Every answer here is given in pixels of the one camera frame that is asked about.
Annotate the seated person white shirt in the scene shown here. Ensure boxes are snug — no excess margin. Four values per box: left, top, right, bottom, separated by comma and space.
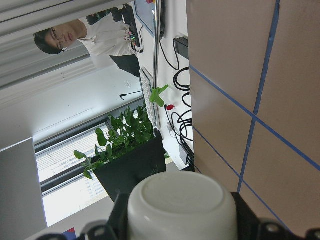
33, 16, 140, 78

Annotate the white ikea cup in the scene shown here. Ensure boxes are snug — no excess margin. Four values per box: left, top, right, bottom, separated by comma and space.
127, 171, 238, 240

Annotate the black power adapter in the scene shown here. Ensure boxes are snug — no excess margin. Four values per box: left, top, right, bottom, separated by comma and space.
173, 36, 189, 60

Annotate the white keyboard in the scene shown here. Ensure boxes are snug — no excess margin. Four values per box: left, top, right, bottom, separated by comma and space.
138, 66, 161, 127

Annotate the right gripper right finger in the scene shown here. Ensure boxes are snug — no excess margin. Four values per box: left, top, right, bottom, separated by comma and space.
231, 192, 320, 240

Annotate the potted green plant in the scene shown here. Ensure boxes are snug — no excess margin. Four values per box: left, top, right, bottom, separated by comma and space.
73, 105, 167, 201

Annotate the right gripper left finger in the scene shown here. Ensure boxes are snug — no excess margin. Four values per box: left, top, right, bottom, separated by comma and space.
79, 193, 129, 240

